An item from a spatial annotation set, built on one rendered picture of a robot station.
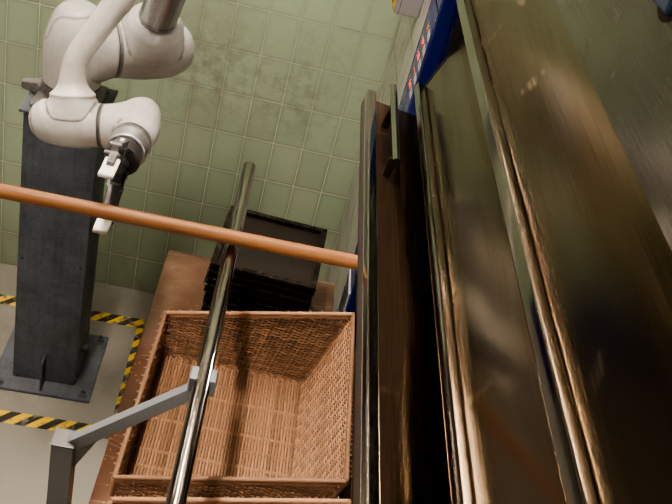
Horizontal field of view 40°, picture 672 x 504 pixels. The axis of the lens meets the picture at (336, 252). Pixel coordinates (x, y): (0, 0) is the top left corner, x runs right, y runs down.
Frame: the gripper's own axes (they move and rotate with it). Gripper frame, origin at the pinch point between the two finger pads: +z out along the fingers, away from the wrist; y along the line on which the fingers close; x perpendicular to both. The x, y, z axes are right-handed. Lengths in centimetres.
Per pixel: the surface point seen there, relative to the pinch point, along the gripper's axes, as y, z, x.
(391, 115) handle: -27, -12, -53
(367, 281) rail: -24, 41, -49
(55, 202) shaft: -0.7, 4.4, 8.4
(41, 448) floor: 119, -36, 17
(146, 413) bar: 12.8, 41.9, -18.5
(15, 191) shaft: -1.0, 4.1, 16.2
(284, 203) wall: 67, -119, -41
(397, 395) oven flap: -21, 62, -54
